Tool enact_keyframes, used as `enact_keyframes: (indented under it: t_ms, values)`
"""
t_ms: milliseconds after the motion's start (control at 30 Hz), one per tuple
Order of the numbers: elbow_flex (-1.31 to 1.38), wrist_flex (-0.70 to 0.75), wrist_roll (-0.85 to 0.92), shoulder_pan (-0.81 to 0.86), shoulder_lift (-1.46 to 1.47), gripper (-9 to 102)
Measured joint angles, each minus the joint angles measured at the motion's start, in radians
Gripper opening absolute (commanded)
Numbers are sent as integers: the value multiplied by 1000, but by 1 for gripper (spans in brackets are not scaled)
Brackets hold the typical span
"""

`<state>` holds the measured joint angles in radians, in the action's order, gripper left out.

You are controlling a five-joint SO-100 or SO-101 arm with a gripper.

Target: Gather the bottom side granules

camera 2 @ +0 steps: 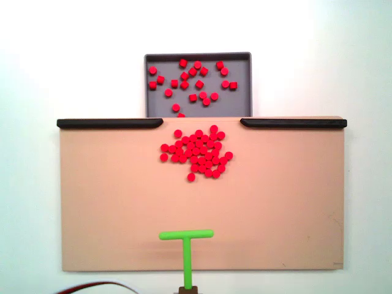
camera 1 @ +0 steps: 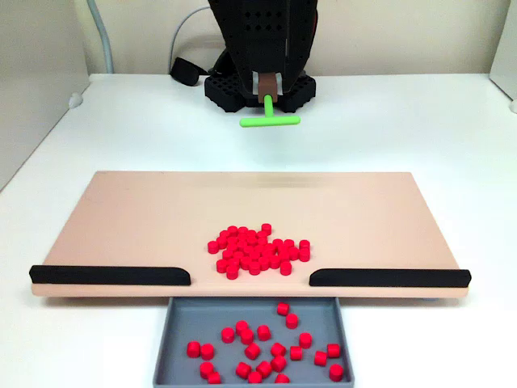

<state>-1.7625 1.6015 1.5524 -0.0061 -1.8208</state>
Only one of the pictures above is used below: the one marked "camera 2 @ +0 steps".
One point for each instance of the grey plastic tray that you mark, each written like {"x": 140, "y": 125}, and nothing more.
{"x": 239, "y": 104}

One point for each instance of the green T-shaped pusher tool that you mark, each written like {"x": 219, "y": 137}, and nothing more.
{"x": 187, "y": 260}

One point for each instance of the beige flat board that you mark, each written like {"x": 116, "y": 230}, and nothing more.
{"x": 122, "y": 199}

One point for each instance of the black edge rail strip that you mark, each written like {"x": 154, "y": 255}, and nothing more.
{"x": 110, "y": 123}
{"x": 294, "y": 123}

